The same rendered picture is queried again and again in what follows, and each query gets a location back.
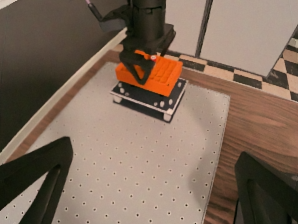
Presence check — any orange tube rack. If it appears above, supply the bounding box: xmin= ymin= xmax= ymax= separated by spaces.
xmin=115 ymin=55 xmax=182 ymax=96

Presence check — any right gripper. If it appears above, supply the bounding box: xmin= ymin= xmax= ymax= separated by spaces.
xmin=102 ymin=4 xmax=176 ymax=86

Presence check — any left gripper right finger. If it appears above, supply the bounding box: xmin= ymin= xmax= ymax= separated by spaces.
xmin=234 ymin=151 xmax=298 ymax=224

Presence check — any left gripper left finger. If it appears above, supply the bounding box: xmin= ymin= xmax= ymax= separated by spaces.
xmin=0 ymin=136 xmax=74 ymax=224

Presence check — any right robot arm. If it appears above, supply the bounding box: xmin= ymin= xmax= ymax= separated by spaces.
xmin=98 ymin=0 xmax=298 ymax=224

